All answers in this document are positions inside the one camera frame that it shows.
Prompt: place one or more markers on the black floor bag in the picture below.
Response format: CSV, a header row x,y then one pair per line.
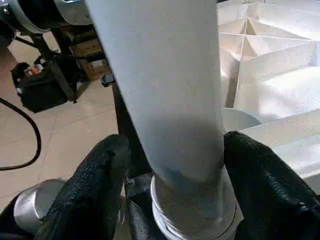
x,y
42,87

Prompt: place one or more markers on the white plastic table top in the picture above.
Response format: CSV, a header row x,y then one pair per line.
x,y
280,85

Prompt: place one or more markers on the white plastic table leg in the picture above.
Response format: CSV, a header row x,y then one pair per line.
x,y
165,100

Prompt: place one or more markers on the black work mat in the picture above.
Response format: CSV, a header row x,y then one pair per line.
x,y
132,150

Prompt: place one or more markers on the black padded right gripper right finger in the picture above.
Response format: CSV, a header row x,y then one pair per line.
x,y
270,190

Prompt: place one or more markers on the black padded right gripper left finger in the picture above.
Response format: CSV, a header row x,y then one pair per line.
x,y
85,195

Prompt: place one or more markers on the brown cardboard box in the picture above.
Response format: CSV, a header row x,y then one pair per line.
x,y
90,57

